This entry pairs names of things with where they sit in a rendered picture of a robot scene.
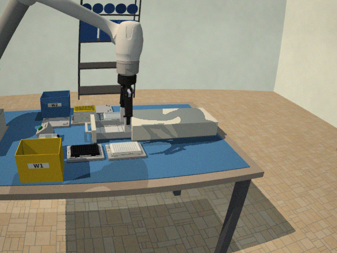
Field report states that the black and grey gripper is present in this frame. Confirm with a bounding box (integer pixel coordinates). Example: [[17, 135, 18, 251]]
[[117, 74, 136, 132]]

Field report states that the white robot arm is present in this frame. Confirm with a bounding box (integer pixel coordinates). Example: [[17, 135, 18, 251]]
[[0, 0, 143, 76]]

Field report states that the yellow open-top bin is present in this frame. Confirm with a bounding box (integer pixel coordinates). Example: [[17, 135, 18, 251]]
[[15, 138, 64, 183]]

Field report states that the blue bench mat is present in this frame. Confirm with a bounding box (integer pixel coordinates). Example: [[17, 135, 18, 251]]
[[0, 108, 250, 186]]

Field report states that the blue open-top bin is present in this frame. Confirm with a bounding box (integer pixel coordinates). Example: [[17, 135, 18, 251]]
[[40, 90, 71, 118]]

